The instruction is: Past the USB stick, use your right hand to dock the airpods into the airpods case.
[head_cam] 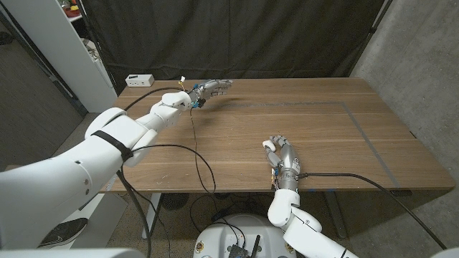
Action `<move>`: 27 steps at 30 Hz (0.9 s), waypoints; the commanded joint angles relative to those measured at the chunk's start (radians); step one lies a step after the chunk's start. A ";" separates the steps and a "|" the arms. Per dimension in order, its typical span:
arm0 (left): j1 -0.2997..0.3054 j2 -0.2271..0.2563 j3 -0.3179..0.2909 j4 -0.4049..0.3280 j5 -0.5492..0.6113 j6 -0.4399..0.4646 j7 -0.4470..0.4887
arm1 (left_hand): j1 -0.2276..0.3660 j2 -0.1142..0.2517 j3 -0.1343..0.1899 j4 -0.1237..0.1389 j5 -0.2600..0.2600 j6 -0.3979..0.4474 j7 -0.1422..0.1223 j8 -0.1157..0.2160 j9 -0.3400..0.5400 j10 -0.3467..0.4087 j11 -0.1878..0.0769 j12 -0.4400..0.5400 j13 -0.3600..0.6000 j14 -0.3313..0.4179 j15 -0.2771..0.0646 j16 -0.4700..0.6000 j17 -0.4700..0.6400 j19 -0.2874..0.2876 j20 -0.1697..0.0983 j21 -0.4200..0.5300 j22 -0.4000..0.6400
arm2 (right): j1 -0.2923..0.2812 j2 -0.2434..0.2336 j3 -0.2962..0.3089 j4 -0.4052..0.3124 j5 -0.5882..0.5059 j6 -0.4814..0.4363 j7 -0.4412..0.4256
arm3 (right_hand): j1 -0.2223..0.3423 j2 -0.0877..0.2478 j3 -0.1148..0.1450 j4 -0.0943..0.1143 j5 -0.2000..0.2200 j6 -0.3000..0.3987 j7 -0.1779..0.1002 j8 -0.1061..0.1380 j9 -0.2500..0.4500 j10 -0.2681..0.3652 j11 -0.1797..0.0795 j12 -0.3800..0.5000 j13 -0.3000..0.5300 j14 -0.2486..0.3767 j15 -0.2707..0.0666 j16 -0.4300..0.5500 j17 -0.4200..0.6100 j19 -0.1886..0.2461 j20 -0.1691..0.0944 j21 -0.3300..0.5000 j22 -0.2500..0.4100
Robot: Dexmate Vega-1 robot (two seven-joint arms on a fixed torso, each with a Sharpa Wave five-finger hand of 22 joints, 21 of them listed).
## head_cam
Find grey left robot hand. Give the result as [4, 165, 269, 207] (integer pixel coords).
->
[188, 78, 234, 108]

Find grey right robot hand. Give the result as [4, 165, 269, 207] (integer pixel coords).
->
[261, 135, 301, 191]

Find black curtain backdrop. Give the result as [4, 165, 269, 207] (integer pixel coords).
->
[77, 0, 394, 96]

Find white power strip box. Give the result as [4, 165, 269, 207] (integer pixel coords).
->
[125, 74, 156, 88]

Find grey table leg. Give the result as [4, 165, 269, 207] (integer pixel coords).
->
[322, 191, 348, 239]
[141, 193, 162, 240]

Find black antenna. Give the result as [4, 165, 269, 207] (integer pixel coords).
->
[250, 234, 262, 258]

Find white robot torso base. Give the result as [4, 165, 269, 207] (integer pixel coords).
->
[192, 214, 298, 258]

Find round black floor fan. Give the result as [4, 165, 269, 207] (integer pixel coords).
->
[160, 193, 190, 211]

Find white shelf cabinet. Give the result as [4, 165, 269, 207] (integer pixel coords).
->
[0, 0, 119, 114]

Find black sneaker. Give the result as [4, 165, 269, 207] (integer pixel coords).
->
[37, 217, 89, 249]

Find white robot head cover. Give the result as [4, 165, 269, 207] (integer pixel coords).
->
[0, 247, 146, 258]

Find thin black left wrist cable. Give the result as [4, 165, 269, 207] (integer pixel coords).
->
[189, 107, 217, 194]

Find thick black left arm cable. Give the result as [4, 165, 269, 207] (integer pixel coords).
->
[116, 87, 186, 258]

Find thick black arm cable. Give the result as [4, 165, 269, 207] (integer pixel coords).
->
[116, 87, 186, 258]
[298, 172, 448, 251]

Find thin black shoulder cable loop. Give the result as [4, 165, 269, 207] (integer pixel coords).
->
[131, 143, 217, 194]

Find black floor cable bundle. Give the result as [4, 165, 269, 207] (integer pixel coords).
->
[189, 193, 273, 234]

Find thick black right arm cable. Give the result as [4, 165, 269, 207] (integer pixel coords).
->
[298, 172, 448, 251]

